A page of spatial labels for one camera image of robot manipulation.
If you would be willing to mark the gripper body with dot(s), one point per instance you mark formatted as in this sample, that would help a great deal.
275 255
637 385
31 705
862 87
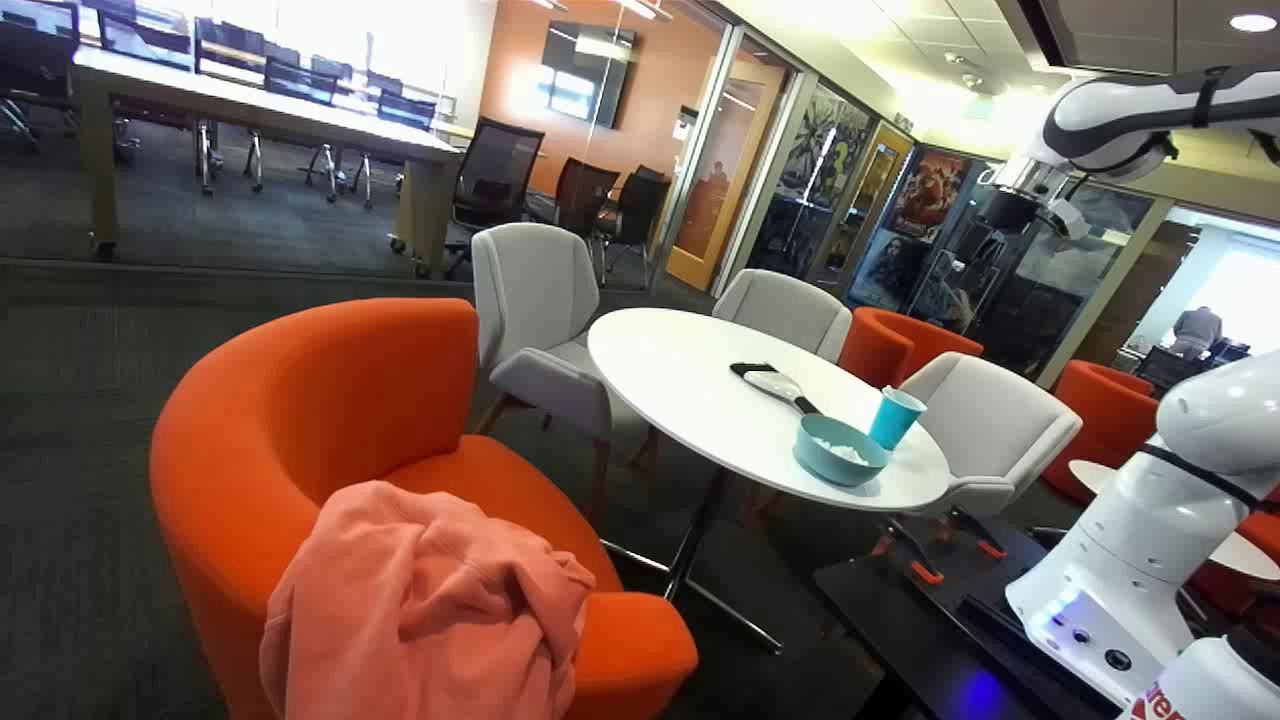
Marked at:
1010 212

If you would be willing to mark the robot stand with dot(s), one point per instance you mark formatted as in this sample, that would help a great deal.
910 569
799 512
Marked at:
930 640

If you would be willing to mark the black office chair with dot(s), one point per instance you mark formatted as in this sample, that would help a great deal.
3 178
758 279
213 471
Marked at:
1170 368

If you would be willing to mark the wooden door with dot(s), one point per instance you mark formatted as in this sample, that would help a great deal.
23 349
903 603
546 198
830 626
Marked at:
725 170

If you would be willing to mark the wall monitor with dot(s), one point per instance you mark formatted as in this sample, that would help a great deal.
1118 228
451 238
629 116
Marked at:
585 75

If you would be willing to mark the row of black mesh chairs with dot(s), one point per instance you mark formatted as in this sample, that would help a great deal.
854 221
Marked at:
495 180

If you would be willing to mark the round ceiling light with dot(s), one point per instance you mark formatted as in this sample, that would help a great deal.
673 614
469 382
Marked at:
1253 22

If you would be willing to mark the large orange armchair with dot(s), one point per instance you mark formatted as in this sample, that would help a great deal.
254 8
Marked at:
330 400

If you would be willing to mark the black and white mural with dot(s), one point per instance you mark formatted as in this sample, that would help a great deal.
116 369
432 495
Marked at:
815 180

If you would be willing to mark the teal bowl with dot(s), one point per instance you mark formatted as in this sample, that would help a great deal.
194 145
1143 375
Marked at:
830 470

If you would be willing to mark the blue paper cup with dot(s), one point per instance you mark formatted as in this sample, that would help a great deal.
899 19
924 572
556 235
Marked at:
892 420

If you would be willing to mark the dark movie poster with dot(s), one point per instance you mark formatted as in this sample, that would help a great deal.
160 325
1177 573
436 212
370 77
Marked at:
885 270

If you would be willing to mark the peach sweatshirt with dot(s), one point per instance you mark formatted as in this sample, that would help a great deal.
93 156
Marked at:
420 610

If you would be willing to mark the row of office chairs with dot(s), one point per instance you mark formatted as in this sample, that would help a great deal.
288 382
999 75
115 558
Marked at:
300 80

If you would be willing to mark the heap of white grains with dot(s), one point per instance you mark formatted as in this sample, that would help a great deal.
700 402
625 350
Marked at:
843 452

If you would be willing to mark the long wooden table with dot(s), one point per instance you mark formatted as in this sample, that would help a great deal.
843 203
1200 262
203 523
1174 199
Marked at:
250 105

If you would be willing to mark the person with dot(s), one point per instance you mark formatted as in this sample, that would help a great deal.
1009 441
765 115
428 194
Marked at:
1196 330

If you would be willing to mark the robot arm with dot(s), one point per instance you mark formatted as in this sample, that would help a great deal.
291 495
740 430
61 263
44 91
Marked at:
1150 520

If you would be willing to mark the grey armchair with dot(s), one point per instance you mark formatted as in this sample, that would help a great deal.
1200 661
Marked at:
1000 430
785 310
530 300

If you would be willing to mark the red movie poster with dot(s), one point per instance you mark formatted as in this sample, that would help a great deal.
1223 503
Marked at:
925 195

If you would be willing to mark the orange clamp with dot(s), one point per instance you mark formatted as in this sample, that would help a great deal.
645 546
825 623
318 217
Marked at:
926 573
991 549

